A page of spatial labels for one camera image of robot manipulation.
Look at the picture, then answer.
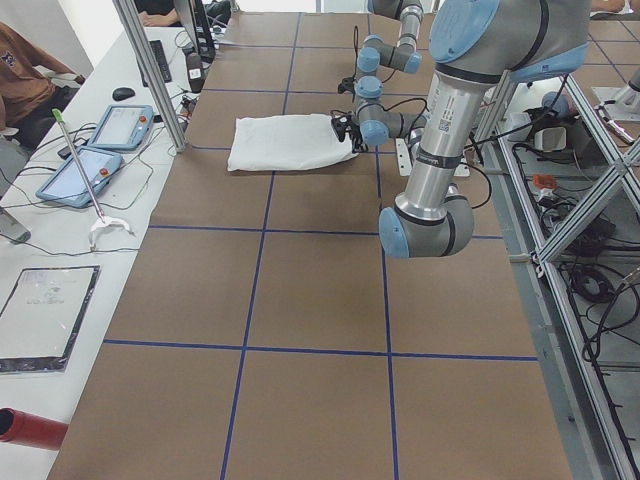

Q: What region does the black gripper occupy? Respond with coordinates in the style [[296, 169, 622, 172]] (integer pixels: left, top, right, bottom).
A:
[[347, 124, 368, 154]]

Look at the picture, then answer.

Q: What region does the white printed long-sleeve shirt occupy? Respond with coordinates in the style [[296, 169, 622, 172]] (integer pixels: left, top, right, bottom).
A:
[[227, 113, 356, 171]]

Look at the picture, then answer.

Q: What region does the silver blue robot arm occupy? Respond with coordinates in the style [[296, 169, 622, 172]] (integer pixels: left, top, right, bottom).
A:
[[346, 1, 591, 258], [355, 0, 424, 80]]

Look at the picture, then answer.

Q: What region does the black labelled box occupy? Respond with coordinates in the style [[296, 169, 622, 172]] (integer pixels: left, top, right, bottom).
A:
[[185, 52, 205, 93]]

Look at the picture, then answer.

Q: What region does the black keyboard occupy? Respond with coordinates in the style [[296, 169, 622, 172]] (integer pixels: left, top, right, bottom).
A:
[[149, 40, 173, 83]]

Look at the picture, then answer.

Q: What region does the blue teach pendant far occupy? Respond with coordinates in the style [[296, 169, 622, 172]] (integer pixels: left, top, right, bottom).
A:
[[87, 104, 154, 151]]

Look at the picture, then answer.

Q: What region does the blue teach pendant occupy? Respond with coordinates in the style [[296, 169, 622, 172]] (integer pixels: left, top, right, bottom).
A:
[[87, 104, 154, 151], [36, 147, 123, 208]]

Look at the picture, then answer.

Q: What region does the black computer mouse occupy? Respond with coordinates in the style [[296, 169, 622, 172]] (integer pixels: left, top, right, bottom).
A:
[[112, 87, 136, 102]]

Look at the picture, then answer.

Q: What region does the white curved plastic piece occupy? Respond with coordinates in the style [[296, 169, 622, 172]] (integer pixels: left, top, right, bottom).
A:
[[88, 216, 135, 251]]

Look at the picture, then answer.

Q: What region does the blue teach pendant near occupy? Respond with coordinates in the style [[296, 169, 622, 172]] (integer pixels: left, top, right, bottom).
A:
[[36, 147, 123, 208]]

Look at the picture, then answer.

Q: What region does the long metal reaching stick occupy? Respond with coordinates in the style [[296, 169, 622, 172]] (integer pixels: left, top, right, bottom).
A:
[[52, 108, 106, 224]]

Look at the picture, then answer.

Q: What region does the person in brown shirt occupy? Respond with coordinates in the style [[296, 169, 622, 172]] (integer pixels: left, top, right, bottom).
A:
[[1, 24, 85, 149]]

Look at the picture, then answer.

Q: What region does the black framed document sheet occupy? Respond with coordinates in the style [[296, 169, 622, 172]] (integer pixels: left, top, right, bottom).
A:
[[1, 265, 100, 375]]

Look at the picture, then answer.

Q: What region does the red cylinder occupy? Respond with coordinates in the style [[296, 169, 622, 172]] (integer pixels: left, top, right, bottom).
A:
[[1, 408, 68, 450]]

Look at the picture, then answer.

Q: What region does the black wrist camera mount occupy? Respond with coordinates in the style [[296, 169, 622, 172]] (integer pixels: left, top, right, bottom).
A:
[[330, 111, 352, 142], [337, 76, 355, 96]]

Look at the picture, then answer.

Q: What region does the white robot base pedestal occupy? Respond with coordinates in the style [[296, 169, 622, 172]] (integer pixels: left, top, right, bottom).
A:
[[394, 138, 474, 178]]

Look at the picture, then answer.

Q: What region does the aluminium frame post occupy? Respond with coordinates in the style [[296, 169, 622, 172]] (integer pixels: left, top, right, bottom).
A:
[[112, 0, 186, 153]]

